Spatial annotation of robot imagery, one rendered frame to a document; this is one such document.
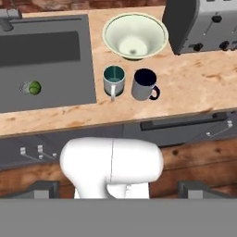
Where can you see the pale green bowl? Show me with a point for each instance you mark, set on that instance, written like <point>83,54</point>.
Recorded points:
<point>135,35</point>

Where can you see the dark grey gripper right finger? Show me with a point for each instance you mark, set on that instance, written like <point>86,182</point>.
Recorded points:
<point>191,189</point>

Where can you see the green round fruit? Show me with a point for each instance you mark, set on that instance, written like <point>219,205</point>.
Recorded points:
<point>34,88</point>

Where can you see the silver toaster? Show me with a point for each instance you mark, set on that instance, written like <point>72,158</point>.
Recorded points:
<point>200,27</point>

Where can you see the grey sink tap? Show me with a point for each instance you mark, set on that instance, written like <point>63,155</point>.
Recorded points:
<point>9,17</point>

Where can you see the grey mug dark blue inside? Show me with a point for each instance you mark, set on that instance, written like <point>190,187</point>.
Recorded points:
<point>142,88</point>

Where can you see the grey dishwasher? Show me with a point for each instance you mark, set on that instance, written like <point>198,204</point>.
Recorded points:
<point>185,132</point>

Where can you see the white rounded object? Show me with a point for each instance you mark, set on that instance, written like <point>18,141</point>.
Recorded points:
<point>111,163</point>

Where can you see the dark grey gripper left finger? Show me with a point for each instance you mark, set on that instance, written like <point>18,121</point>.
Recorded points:
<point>46,189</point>

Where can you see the grey kitchen sink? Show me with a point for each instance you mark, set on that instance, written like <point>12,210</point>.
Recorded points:
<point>46,64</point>

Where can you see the grey mug teal inside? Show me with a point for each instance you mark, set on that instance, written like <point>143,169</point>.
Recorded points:
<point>114,81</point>

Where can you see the grey cupboard door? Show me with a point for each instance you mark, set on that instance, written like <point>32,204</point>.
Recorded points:
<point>12,154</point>
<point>86,132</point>

